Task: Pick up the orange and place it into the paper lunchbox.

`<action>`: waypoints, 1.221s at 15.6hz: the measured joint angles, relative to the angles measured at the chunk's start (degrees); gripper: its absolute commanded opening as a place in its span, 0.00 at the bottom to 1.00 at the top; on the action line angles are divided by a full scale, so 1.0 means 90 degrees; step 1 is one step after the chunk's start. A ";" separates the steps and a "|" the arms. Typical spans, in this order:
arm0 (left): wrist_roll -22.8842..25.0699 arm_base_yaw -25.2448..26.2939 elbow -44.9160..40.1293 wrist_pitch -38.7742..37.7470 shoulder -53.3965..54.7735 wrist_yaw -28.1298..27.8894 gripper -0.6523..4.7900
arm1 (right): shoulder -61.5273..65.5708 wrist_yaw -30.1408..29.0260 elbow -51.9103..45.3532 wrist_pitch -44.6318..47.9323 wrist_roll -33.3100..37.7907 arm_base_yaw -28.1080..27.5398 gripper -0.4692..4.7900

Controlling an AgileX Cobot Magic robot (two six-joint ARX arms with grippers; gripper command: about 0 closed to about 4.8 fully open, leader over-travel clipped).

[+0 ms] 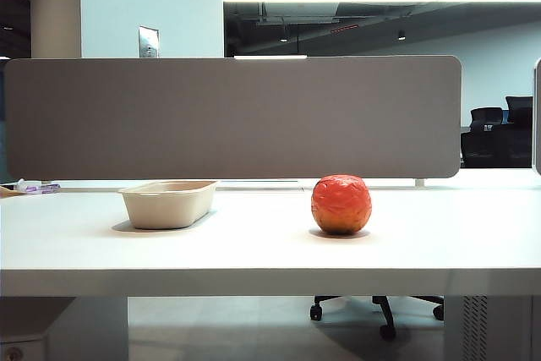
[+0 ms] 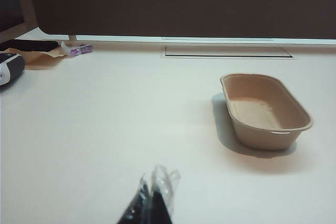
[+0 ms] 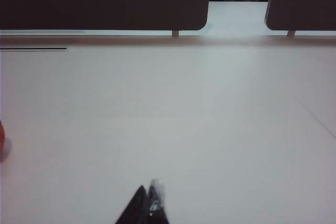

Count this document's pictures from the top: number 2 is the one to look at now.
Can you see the dark partition panel white frame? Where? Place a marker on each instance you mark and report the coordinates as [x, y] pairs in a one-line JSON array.
[[183, 1]]

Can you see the purple white small box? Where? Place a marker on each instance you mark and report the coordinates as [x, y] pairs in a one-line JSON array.
[[81, 49]]

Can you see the crumpled white tissue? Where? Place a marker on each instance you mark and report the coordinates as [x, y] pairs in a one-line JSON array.
[[65, 46]]

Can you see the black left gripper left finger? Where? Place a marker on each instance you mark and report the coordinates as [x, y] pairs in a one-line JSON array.
[[136, 205]]

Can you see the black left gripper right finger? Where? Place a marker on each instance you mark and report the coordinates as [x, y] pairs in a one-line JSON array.
[[161, 203]]

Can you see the brown paper lunchbox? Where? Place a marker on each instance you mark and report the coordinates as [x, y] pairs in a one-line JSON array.
[[265, 111]]

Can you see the beige framed dark screen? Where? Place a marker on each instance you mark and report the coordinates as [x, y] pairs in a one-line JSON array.
[[13, 1]]

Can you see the brown paper bag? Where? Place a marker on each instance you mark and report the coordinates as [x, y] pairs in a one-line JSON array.
[[39, 56]]

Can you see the black white rounded device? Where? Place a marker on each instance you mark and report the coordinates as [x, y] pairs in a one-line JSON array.
[[9, 69]]

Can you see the black flat object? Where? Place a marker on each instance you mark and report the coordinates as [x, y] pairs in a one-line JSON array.
[[34, 45]]

